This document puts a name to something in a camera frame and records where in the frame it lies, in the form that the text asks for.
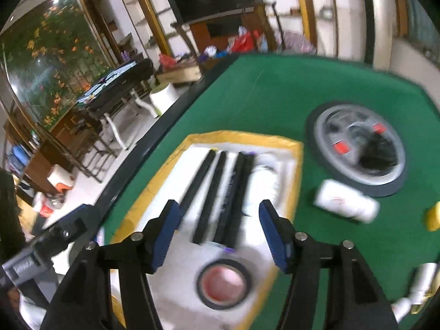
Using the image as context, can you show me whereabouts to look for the black marker with purple tips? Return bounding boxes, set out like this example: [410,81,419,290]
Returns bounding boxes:
[223,153,257,251]

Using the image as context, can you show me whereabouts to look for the white bottle with red label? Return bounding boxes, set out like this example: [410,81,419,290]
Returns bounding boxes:
[314,179,380,223]

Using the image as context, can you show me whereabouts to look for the white round stool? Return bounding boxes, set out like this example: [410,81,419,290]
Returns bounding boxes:
[149,83,178,118]

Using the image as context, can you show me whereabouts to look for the yellow round jar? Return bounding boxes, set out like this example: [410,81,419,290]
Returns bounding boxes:
[425,201,440,232]

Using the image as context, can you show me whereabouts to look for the red plastic bag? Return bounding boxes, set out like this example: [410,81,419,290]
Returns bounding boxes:
[230,29,262,53]

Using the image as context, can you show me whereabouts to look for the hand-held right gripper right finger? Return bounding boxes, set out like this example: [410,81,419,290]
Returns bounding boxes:
[259,199,399,330]

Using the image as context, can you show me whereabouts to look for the small white bottle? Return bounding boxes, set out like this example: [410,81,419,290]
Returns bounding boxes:
[395,262,440,321]

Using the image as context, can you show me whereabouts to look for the black marker with beige bands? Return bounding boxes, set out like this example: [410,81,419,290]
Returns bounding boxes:
[179,148,218,214]

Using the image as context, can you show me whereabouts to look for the black tape roll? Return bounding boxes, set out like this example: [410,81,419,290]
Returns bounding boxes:
[196,258,254,310]

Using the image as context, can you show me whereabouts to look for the brown television cabinet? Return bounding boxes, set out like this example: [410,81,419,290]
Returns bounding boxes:
[188,3,280,53]

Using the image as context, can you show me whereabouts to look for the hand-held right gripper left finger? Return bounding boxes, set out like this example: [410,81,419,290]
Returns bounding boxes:
[41,199,181,330]

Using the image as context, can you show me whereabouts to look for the white bottle with green label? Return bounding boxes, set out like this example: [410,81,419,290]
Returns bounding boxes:
[245,153,287,216]

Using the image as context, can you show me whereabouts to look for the black folding table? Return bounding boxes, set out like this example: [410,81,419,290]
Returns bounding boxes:
[76,58,155,111]

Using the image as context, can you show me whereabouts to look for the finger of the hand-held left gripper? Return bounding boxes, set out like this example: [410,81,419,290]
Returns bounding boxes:
[34,204,102,258]

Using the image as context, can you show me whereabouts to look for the floral wall mural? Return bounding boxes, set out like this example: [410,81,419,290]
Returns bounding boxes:
[0,0,115,132]

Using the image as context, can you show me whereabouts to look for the white tray with yellow rim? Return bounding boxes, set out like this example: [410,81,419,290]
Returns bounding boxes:
[103,130,305,330]

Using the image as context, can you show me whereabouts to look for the round grey control panel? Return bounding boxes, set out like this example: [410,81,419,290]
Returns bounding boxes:
[305,102,408,199]

